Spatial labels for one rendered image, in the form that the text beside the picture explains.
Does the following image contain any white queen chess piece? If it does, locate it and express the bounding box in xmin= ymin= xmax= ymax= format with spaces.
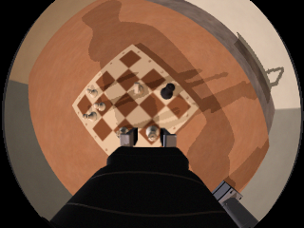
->
xmin=146 ymin=125 xmax=159 ymax=142

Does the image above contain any wooden chessboard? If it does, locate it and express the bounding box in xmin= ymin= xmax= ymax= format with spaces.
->
xmin=72 ymin=45 xmax=199 ymax=156

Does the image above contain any white pawn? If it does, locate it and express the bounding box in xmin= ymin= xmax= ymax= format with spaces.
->
xmin=86 ymin=89 xmax=98 ymax=98
xmin=94 ymin=103 xmax=105 ymax=111

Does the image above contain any white rook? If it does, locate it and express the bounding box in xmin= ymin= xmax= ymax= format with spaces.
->
xmin=115 ymin=127 xmax=129 ymax=139

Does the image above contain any black chess queen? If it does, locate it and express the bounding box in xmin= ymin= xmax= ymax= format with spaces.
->
xmin=161 ymin=83 xmax=175 ymax=100

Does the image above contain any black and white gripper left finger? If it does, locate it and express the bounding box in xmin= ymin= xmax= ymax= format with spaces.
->
xmin=120 ymin=127 xmax=138 ymax=146

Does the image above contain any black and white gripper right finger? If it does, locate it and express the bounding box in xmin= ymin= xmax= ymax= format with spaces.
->
xmin=160 ymin=128 xmax=177 ymax=147

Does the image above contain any white knight chess piece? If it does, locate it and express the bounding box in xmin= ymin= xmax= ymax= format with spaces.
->
xmin=134 ymin=82 xmax=144 ymax=95

